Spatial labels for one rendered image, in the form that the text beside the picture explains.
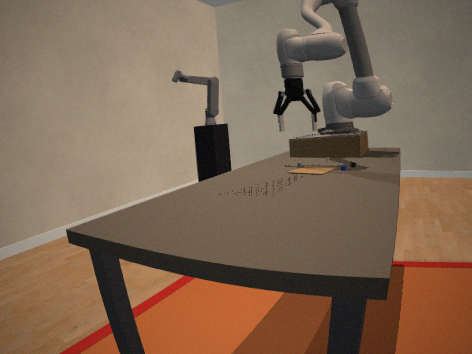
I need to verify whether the orange flat mat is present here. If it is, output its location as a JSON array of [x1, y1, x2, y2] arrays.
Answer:
[[287, 166, 338, 175]]

